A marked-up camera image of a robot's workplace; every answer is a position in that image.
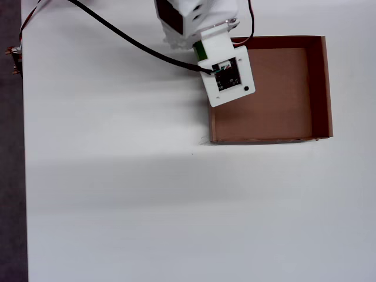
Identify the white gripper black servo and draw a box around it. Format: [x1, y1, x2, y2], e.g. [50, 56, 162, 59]
[163, 0, 240, 50]

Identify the green cube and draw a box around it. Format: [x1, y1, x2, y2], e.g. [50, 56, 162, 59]
[192, 39, 210, 62]

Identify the brown cardboard box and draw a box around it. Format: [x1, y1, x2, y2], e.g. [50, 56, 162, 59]
[204, 35, 334, 145]

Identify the black orange table clamp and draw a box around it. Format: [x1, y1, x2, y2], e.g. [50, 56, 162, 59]
[5, 46, 24, 79]

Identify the black camera cable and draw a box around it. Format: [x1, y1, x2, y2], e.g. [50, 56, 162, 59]
[68, 0, 214, 74]

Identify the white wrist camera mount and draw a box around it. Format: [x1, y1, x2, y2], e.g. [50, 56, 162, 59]
[197, 28, 256, 108]

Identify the red black servo wire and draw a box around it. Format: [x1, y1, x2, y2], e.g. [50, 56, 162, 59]
[18, 0, 44, 55]
[231, 0, 256, 47]

